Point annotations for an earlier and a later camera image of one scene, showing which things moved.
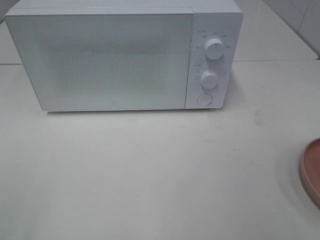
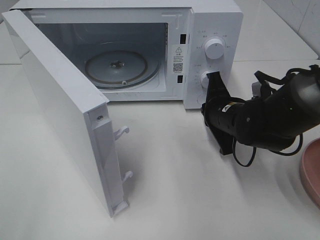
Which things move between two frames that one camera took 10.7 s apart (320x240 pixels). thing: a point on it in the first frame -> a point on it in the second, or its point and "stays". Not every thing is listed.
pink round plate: (309, 170) stays
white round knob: (214, 48) stays
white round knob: (209, 79) stays
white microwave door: (105, 60) -> (82, 112)
